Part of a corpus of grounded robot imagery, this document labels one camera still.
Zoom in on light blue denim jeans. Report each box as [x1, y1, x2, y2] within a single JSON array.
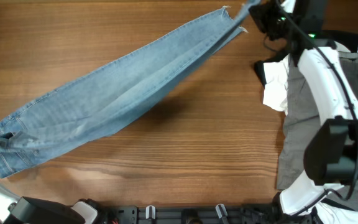
[[0, 1, 255, 178]]

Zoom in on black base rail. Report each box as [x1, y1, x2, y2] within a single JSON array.
[[103, 203, 279, 224]]

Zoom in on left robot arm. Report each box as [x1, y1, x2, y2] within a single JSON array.
[[0, 184, 109, 224]]

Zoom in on black cloth garment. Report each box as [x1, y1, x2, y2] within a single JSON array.
[[253, 29, 358, 88]]

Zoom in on grey cloth garment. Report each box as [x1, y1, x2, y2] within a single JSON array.
[[277, 58, 358, 211]]

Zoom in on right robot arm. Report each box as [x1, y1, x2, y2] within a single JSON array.
[[249, 1, 358, 223]]

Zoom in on white cloth garment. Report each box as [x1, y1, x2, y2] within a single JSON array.
[[262, 40, 358, 115]]

